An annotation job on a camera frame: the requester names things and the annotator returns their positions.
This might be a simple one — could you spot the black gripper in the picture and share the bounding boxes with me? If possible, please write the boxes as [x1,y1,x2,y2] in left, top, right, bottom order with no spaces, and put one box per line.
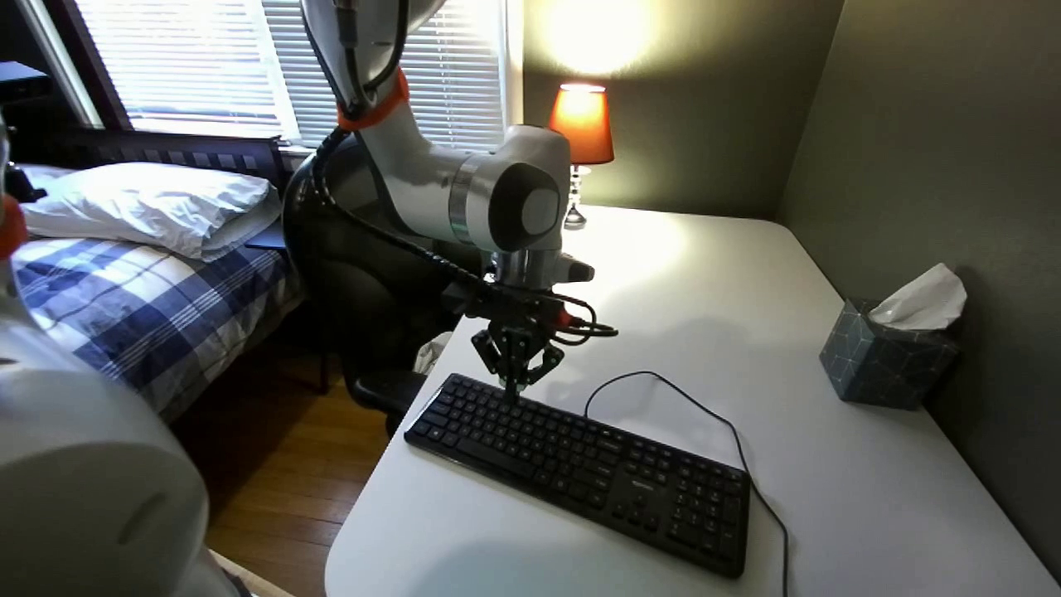
[470,281,572,401]

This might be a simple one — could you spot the black computer keyboard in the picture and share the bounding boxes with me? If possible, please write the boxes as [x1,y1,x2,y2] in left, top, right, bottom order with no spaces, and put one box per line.
[403,371,755,583]

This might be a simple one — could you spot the white plastic bag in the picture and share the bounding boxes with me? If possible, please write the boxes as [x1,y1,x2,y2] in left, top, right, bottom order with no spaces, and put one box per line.
[412,329,460,381]

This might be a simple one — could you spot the black leather office chair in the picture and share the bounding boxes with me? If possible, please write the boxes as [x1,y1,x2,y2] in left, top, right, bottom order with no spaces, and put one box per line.
[279,139,499,439]

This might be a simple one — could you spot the orange shade table lamp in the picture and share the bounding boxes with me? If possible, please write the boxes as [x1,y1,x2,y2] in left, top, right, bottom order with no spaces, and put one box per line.
[546,80,620,235]

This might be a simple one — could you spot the blue tissue box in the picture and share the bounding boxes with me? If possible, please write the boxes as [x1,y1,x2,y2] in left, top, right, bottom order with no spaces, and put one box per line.
[816,258,972,415]

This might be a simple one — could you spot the blue plaid bed blanket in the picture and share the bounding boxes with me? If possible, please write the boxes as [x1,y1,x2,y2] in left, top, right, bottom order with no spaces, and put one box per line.
[8,224,310,424]

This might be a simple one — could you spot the white pillow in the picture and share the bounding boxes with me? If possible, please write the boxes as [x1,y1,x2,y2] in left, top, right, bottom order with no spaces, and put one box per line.
[18,159,286,265]

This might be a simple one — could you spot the dark bed headboard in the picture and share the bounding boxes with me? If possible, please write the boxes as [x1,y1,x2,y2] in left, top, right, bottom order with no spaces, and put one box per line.
[18,128,299,187]

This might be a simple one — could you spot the white window blinds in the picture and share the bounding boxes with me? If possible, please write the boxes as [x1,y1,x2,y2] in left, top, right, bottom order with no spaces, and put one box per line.
[69,0,523,152]

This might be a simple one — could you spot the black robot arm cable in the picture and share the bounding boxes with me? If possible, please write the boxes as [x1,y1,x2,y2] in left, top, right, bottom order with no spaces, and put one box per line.
[288,122,620,348]

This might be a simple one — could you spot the black keyboard cable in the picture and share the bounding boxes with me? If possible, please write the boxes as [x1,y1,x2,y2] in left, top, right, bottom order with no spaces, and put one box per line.
[582,370,796,597]

